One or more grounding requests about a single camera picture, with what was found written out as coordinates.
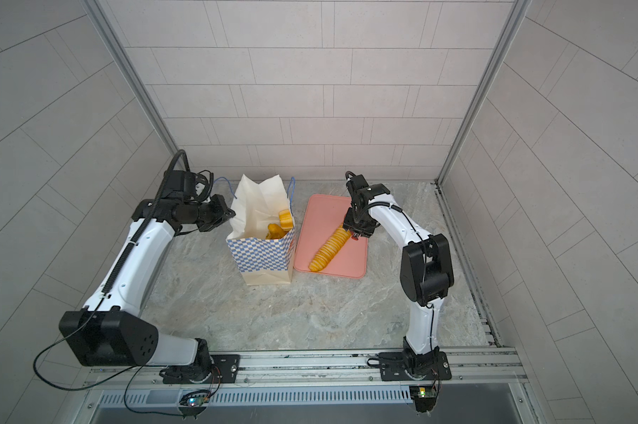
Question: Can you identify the long ridged bread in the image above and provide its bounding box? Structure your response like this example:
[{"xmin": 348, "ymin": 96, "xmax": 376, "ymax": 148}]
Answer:
[{"xmin": 308, "ymin": 226, "xmax": 351, "ymax": 273}]

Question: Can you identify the checkered paper bag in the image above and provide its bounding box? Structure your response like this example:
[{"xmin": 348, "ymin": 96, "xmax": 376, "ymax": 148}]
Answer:
[{"xmin": 226, "ymin": 175, "xmax": 297, "ymax": 285}]

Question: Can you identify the long oval bread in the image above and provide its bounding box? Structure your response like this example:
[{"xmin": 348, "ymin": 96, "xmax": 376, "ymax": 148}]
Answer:
[{"xmin": 266, "ymin": 224, "xmax": 288, "ymax": 240}]

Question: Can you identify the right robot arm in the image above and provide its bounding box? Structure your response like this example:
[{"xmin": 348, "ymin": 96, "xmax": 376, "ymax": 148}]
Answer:
[{"xmin": 343, "ymin": 171, "xmax": 454, "ymax": 378}]

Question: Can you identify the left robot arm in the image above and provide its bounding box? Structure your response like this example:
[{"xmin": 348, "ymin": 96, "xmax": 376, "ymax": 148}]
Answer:
[{"xmin": 59, "ymin": 194, "xmax": 235, "ymax": 381}]

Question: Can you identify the pink tray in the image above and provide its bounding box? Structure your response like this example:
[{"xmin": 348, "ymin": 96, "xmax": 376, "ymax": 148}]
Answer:
[{"xmin": 294, "ymin": 194, "xmax": 368, "ymax": 279}]

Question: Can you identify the left circuit board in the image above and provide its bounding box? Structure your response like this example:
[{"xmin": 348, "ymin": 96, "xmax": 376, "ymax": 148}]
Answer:
[{"xmin": 179, "ymin": 390, "xmax": 212, "ymax": 408}]

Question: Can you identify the circuit board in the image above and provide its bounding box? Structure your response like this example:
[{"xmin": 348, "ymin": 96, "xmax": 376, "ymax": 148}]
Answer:
[
  {"xmin": 179, "ymin": 390, "xmax": 212, "ymax": 408},
  {"xmin": 409, "ymin": 386, "xmax": 439, "ymax": 413}
]

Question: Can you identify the right circuit board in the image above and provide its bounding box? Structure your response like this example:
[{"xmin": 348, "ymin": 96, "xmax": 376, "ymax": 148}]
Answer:
[{"xmin": 409, "ymin": 386, "xmax": 439, "ymax": 413}]

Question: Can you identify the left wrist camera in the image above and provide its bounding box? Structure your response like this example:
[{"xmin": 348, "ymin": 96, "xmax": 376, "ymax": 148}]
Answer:
[{"xmin": 161, "ymin": 171, "xmax": 213, "ymax": 203}]

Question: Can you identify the left black cable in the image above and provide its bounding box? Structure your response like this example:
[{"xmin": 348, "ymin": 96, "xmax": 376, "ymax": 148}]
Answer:
[{"xmin": 31, "ymin": 149, "xmax": 214, "ymax": 417}]

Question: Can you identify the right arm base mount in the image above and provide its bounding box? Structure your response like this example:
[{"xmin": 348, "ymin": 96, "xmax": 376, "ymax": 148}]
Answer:
[{"xmin": 374, "ymin": 349, "xmax": 452, "ymax": 382}]

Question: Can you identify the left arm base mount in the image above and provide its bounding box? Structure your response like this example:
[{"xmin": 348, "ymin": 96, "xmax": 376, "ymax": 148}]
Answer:
[{"xmin": 159, "ymin": 354, "xmax": 241, "ymax": 384}]

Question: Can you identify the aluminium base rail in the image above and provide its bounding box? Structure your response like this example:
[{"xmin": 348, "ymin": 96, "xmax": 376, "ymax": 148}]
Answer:
[{"xmin": 82, "ymin": 346, "xmax": 529, "ymax": 391}]

